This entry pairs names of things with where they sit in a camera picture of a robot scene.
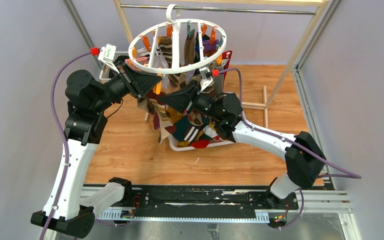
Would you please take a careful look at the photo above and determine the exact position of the white sock laundry basket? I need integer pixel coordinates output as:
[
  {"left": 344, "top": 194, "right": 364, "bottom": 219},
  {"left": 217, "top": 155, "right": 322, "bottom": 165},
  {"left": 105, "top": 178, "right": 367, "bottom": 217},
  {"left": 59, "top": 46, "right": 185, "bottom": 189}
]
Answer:
[{"left": 168, "top": 92, "right": 243, "bottom": 152}]

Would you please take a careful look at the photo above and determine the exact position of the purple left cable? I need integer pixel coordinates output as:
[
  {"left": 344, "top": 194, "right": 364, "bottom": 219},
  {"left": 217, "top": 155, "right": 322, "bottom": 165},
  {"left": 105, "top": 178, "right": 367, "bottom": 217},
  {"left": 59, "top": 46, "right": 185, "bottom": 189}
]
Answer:
[{"left": 38, "top": 49, "right": 94, "bottom": 240}]

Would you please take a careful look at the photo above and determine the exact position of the rust green striped sock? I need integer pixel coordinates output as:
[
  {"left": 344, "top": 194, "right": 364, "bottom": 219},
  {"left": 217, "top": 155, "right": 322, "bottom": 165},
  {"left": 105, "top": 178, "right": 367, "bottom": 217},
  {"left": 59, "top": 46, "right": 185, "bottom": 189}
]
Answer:
[{"left": 146, "top": 90, "right": 176, "bottom": 144}]

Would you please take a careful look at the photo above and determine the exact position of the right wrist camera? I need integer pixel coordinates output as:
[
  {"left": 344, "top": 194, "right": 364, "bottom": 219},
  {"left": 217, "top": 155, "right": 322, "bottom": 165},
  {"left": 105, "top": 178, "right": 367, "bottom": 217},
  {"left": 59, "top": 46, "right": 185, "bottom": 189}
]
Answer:
[{"left": 198, "top": 66, "right": 220, "bottom": 92}]

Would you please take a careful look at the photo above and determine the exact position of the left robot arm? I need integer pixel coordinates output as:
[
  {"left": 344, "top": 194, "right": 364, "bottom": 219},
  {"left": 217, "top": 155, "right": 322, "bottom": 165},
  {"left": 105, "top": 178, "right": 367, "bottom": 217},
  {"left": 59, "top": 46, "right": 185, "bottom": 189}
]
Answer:
[{"left": 30, "top": 63, "right": 162, "bottom": 240}]

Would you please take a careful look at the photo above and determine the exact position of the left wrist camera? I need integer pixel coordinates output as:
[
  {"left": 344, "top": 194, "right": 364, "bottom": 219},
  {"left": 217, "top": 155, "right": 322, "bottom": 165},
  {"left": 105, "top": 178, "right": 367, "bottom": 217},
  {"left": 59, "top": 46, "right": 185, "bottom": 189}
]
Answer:
[{"left": 98, "top": 43, "right": 120, "bottom": 74}]

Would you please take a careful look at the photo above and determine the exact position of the wooden drying rack frame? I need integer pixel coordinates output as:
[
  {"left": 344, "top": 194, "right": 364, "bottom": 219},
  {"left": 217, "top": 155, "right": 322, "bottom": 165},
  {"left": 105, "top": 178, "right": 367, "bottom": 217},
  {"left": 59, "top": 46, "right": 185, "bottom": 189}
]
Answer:
[{"left": 114, "top": 0, "right": 330, "bottom": 128}]

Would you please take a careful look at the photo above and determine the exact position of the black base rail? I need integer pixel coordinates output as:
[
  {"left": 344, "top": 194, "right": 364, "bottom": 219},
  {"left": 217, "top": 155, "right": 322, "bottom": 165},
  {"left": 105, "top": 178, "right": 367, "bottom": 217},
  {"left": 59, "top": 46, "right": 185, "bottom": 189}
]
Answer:
[{"left": 96, "top": 184, "right": 300, "bottom": 224}]

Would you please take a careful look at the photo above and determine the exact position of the white round clip hanger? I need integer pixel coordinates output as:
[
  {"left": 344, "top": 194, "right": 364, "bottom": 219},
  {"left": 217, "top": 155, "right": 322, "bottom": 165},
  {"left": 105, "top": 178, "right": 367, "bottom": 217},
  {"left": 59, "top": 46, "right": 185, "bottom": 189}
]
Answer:
[{"left": 128, "top": 4, "right": 227, "bottom": 75}]

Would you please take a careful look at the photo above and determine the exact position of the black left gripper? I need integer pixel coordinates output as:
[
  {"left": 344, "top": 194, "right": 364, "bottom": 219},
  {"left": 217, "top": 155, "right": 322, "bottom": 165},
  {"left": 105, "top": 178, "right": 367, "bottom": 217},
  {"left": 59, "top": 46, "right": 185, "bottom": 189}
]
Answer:
[{"left": 92, "top": 61, "right": 163, "bottom": 114}]

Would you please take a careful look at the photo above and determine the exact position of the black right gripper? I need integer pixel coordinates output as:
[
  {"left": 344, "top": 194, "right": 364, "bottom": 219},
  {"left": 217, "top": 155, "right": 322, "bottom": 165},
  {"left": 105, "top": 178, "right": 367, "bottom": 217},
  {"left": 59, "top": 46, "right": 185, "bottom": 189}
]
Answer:
[{"left": 159, "top": 80, "right": 223, "bottom": 122}]

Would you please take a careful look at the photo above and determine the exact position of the metal hanging rod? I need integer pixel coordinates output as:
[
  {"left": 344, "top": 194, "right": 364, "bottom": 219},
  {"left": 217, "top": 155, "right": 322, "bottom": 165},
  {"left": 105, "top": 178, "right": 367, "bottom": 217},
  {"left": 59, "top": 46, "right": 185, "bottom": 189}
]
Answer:
[{"left": 119, "top": 4, "right": 317, "bottom": 16}]

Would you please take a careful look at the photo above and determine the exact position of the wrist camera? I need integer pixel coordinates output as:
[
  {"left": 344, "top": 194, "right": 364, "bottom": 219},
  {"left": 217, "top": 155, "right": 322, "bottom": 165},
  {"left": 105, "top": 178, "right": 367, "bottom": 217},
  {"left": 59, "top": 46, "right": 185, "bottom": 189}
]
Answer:
[
  {"left": 98, "top": 43, "right": 120, "bottom": 74},
  {"left": 198, "top": 66, "right": 220, "bottom": 92}
]

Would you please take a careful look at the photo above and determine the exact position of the teal sock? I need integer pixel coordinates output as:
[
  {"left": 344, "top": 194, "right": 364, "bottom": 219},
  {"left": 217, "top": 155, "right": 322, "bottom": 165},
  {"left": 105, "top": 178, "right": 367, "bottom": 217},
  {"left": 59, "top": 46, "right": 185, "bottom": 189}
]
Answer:
[{"left": 171, "top": 116, "right": 211, "bottom": 143}]

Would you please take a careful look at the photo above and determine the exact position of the orange clothes clip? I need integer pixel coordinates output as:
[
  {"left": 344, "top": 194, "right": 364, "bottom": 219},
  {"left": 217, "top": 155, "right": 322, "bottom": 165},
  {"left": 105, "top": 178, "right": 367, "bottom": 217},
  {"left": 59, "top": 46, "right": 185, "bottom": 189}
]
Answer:
[{"left": 152, "top": 74, "right": 163, "bottom": 95}]

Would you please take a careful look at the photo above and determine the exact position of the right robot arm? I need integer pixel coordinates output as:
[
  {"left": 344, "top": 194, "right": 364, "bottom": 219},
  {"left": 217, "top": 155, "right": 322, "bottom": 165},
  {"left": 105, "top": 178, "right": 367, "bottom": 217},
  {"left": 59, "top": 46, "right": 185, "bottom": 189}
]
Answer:
[{"left": 160, "top": 82, "right": 325, "bottom": 209}]

